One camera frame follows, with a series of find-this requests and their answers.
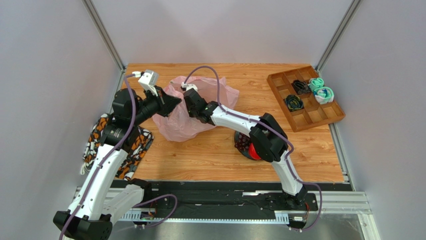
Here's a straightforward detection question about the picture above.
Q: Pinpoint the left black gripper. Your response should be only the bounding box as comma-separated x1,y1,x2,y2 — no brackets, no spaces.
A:
130,85,181,126

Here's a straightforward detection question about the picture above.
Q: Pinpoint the pink peach plastic bag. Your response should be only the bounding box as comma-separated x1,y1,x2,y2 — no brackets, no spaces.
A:
152,76,240,142

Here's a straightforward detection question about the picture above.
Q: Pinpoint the purple grape bunch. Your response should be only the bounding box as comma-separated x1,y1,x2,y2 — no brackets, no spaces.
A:
234,131,252,151

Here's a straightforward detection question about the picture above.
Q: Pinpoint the red apple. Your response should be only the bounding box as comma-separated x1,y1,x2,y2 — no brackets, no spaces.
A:
248,143,262,161

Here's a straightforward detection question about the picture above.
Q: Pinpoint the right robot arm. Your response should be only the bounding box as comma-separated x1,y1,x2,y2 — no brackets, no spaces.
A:
183,87,308,205

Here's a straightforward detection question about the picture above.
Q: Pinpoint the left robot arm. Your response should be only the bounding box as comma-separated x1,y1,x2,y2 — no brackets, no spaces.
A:
53,86,182,240

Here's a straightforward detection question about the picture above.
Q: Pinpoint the orange black patterned cloth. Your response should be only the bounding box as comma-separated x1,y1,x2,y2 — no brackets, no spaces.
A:
80,113,155,181

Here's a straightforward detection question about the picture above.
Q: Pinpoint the dark round plate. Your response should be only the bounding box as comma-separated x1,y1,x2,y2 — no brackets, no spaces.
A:
234,131,255,161

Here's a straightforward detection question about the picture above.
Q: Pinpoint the dark green patterned sock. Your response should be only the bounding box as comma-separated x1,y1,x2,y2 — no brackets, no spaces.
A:
284,94,304,112

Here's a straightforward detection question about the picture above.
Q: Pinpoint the black rolled sock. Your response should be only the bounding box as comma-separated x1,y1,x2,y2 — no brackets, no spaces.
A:
291,79,312,95

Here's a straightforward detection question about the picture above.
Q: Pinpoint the wooden compartment tray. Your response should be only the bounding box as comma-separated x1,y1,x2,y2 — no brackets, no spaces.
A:
266,66,346,132

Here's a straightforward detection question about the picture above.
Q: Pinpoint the mint green rolled sock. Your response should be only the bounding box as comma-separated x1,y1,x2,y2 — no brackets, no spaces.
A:
308,77,325,92

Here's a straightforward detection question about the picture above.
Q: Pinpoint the white teal rolled sock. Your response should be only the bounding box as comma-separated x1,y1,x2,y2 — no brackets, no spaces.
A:
313,86,335,105

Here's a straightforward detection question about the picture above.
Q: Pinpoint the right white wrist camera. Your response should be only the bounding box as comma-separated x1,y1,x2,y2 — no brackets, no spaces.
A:
181,82,198,92

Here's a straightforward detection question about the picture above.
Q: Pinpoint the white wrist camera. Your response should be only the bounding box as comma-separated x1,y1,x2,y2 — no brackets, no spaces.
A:
181,82,198,92
132,69,159,97

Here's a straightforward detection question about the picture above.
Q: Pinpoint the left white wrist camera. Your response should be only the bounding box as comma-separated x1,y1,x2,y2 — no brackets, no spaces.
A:
132,69,159,97

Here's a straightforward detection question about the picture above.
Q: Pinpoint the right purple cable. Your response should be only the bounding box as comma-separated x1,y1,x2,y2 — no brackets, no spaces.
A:
183,65,323,232

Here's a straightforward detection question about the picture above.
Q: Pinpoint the purple cable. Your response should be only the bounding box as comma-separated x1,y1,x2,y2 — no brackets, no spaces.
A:
58,73,139,240
183,65,323,232

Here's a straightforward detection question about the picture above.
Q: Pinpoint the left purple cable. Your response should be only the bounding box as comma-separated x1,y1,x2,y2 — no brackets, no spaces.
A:
58,73,139,240

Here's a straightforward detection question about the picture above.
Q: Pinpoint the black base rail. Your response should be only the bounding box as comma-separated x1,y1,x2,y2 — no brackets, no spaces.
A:
124,181,320,222

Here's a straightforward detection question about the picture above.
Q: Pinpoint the left aluminium frame post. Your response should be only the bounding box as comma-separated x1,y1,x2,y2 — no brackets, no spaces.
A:
82,0,126,72

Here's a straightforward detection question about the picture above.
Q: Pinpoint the aluminium frame post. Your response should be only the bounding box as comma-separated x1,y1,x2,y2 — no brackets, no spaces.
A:
82,0,126,72
315,0,363,74

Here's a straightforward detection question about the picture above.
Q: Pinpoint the right aluminium frame post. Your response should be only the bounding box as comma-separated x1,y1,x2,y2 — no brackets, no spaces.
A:
315,0,363,74

